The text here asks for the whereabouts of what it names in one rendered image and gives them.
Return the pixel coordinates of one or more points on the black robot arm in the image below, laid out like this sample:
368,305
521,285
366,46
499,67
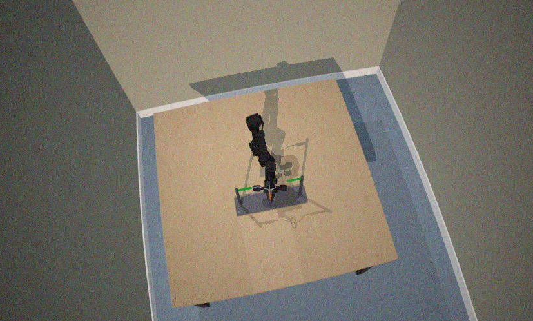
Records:
259,148

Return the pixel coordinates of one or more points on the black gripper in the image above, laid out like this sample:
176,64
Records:
281,188

